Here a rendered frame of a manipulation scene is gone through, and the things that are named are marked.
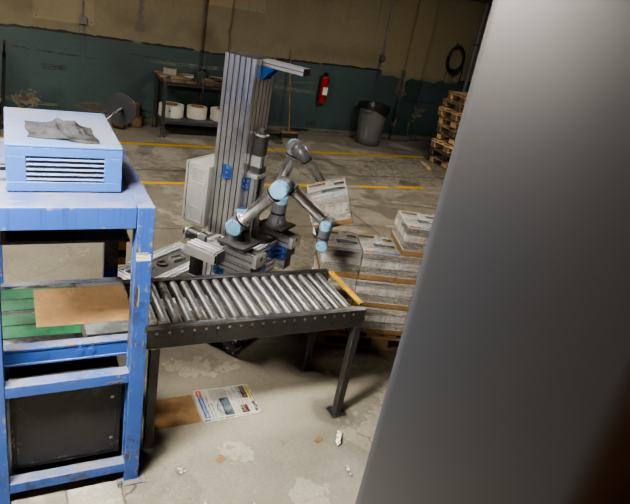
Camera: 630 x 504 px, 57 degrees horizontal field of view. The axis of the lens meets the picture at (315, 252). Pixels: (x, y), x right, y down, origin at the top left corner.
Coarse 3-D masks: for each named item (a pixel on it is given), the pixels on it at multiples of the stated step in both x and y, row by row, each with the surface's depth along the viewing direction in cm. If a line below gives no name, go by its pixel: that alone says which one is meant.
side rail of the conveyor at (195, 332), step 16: (208, 320) 315; (224, 320) 317; (240, 320) 320; (256, 320) 323; (272, 320) 328; (288, 320) 333; (304, 320) 338; (320, 320) 344; (336, 320) 349; (352, 320) 355; (160, 336) 301; (176, 336) 305; (192, 336) 310; (208, 336) 314; (224, 336) 319; (240, 336) 324; (256, 336) 328
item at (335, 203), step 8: (328, 192) 412; (336, 192) 409; (344, 192) 406; (312, 200) 404; (320, 200) 404; (328, 200) 404; (336, 200) 404; (344, 200) 404; (320, 208) 406; (328, 208) 407; (336, 208) 407; (344, 208) 407; (328, 216) 409; (336, 216) 409; (344, 216) 409; (312, 224) 411
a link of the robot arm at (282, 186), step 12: (276, 180) 376; (288, 180) 378; (276, 192) 371; (288, 192) 373; (252, 204) 383; (264, 204) 378; (240, 216) 386; (252, 216) 384; (228, 228) 388; (240, 228) 386
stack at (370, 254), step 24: (336, 240) 440; (360, 240) 449; (384, 240) 457; (336, 264) 431; (360, 264) 436; (384, 264) 436; (408, 264) 438; (336, 288) 439; (360, 288) 441; (384, 288) 443; (408, 288) 446; (384, 312) 453; (336, 336) 473; (360, 336) 460; (384, 336) 463
